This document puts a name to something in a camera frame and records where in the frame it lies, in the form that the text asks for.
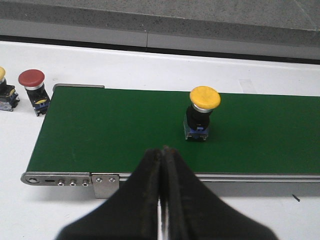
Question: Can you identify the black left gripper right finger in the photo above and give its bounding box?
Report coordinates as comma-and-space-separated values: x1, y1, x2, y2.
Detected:
161, 147, 277, 240

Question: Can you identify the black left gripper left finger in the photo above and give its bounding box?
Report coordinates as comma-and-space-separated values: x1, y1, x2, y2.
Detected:
57, 149, 161, 240

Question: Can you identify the yellow mushroom push button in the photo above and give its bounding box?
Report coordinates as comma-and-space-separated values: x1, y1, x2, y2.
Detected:
0, 67, 20, 112
183, 86, 221, 141

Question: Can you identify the red mushroom push button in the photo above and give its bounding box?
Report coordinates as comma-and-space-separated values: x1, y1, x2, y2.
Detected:
18, 69, 51, 117

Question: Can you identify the grey granite counter slab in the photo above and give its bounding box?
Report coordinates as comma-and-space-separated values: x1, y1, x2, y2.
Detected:
295, 0, 320, 38
0, 0, 316, 36

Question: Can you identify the aluminium conveyor frame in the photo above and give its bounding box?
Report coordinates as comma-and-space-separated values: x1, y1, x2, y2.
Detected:
20, 83, 320, 200

